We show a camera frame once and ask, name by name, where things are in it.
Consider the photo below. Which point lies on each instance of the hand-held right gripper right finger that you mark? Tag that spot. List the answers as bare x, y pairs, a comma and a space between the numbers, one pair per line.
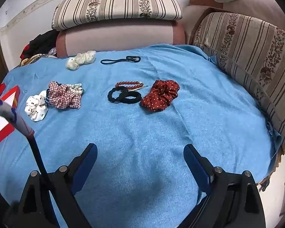
194, 168

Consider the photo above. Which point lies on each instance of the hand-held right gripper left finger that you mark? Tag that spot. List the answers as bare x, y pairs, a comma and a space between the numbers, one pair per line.
85, 168

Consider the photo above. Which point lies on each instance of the plaid scrunchie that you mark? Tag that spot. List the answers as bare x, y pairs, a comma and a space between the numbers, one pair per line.
64, 96

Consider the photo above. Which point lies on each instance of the white black-dotted scrunchie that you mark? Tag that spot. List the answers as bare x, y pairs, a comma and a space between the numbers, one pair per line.
36, 109

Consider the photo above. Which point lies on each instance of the red polka dot scrunchie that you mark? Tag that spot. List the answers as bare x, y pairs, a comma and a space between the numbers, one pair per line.
160, 96

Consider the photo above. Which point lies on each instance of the red box with white inside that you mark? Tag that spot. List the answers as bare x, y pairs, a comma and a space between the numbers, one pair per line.
0, 125

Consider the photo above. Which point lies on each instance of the silver hair clip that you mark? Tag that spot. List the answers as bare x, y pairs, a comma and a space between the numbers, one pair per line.
140, 88

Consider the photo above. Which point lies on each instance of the blue fleece blanket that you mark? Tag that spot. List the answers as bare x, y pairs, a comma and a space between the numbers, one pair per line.
137, 133

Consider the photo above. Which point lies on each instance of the cream dotted scrunchie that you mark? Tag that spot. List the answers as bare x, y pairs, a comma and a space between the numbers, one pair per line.
80, 60

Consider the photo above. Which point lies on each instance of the patterned beige scarf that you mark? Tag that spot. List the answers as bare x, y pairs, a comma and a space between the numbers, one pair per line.
34, 59

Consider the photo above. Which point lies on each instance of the thin black headband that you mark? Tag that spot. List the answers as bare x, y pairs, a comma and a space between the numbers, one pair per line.
139, 59

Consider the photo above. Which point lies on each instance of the purple shiny item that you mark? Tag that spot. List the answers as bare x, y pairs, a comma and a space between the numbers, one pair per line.
52, 51

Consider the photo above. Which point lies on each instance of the floral striped large cushion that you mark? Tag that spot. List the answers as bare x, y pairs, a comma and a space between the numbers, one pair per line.
247, 52

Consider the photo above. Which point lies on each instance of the red garment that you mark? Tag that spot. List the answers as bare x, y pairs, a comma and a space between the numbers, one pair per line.
25, 52

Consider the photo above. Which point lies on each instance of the black garment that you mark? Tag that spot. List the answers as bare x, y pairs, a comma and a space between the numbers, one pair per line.
41, 42

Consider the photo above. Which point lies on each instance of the pink sofa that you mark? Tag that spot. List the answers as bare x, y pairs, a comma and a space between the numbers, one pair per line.
121, 36

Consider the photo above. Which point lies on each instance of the floral striped flat cushion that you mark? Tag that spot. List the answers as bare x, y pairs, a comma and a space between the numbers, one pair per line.
116, 7

